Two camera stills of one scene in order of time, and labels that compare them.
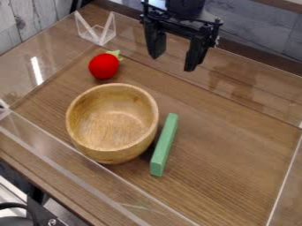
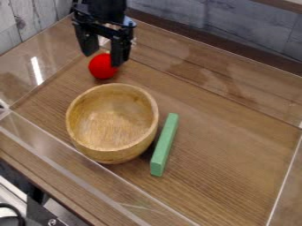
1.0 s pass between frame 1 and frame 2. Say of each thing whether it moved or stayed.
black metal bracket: stayed
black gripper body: moved
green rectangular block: stayed
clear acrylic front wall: stayed
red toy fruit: stayed
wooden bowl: stayed
